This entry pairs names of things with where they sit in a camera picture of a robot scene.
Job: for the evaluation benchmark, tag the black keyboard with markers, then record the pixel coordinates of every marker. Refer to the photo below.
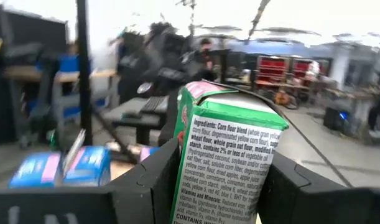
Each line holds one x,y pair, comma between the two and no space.
152,104

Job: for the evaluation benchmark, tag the light blue Rice Krispies box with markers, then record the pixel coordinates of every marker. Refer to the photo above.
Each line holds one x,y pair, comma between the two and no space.
90,168
31,171
147,153

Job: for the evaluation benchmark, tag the grey desk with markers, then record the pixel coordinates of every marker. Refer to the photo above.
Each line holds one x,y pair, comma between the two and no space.
127,115

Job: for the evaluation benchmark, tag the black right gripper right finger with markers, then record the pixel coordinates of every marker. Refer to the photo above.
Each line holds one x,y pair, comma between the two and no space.
295,202

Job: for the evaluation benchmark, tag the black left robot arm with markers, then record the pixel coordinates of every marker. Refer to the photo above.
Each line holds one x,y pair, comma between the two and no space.
158,62

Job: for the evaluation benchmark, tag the green Apple Jacks cereal box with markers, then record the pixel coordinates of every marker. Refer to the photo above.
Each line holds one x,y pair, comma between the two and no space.
227,155

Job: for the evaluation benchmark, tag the wooden workbench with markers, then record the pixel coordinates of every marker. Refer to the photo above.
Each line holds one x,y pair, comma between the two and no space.
21,73

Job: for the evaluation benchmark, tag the black box with blue light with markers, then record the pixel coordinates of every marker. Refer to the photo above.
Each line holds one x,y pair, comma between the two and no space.
332,119

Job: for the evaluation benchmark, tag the black partition panel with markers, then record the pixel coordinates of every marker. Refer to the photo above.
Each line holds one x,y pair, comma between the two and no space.
37,31

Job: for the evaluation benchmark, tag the blue storage bin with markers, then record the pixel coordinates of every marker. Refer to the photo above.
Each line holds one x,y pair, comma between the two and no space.
70,63

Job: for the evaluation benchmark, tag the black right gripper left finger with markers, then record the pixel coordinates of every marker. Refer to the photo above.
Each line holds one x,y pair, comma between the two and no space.
149,196

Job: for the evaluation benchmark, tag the red storage rack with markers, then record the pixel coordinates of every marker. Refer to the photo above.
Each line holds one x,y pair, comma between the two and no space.
272,70
303,70

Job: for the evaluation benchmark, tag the white pillar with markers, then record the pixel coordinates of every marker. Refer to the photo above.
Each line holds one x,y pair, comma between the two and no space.
339,68

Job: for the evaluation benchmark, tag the person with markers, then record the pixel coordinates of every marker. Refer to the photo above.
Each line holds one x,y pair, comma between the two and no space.
205,46

